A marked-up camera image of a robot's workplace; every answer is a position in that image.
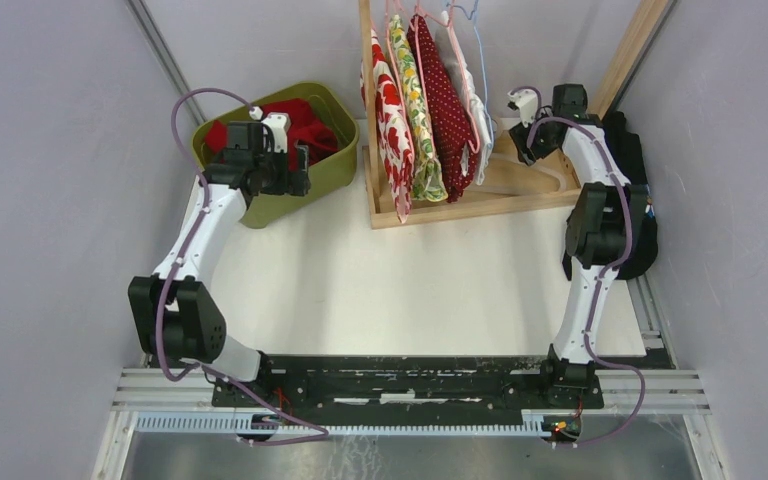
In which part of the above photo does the red skirt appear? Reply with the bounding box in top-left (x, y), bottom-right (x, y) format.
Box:
top-left (203, 97), bottom-right (342, 167)

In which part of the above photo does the cream plastic hanger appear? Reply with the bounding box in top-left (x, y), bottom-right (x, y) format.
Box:
top-left (468, 153), bottom-right (570, 196)

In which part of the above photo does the white garment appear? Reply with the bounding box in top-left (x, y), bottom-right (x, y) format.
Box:
top-left (435, 5), bottom-right (494, 183)

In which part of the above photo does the blue wire hanger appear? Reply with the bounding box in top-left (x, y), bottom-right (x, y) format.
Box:
top-left (445, 0), bottom-right (495, 147)

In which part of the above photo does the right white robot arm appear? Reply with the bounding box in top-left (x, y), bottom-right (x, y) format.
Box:
top-left (508, 84), bottom-right (647, 408)

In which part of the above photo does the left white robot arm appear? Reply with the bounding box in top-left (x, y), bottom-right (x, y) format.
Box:
top-left (128, 113), bottom-right (310, 407)

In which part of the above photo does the black garment with flower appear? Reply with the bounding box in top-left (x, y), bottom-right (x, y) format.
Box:
top-left (565, 111), bottom-right (659, 280)

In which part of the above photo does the green plastic basket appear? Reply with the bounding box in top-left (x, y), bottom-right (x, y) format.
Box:
top-left (191, 81), bottom-right (359, 229)

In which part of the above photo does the dark red polka-dot garment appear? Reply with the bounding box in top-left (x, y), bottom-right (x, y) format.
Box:
top-left (408, 14), bottom-right (479, 203)

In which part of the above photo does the wooden clothes rack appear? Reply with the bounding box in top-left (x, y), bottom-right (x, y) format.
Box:
top-left (359, 1), bottom-right (675, 229)

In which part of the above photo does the red poppy print garment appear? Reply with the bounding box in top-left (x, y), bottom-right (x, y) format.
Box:
top-left (370, 28), bottom-right (415, 224)

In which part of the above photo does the yellow floral print garment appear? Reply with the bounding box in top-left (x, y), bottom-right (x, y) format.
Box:
top-left (387, 14), bottom-right (448, 202)

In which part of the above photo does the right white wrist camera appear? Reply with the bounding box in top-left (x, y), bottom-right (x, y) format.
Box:
top-left (508, 86), bottom-right (542, 127)

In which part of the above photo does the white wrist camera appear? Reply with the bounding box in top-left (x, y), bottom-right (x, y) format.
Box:
top-left (508, 86), bottom-right (542, 127)
top-left (261, 112), bottom-right (291, 154)

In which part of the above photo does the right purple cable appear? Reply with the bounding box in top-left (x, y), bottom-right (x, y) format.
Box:
top-left (508, 86), bottom-right (648, 446)

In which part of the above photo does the purple cable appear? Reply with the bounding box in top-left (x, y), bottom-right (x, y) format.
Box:
top-left (508, 86), bottom-right (648, 446)
top-left (154, 87), bottom-right (332, 446)

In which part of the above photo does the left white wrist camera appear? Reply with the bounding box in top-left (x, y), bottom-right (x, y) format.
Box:
top-left (261, 112), bottom-right (291, 154)

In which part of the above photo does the pink wire hanger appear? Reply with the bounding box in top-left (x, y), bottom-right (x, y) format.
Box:
top-left (383, 0), bottom-right (485, 155)

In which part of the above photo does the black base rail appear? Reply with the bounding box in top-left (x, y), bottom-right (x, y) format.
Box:
top-left (148, 348), bottom-right (677, 429)

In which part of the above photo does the white slotted cable duct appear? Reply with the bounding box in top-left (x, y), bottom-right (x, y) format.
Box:
top-left (135, 410), bottom-right (565, 439)

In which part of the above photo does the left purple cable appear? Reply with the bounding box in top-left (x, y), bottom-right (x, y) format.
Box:
top-left (154, 87), bottom-right (332, 446)

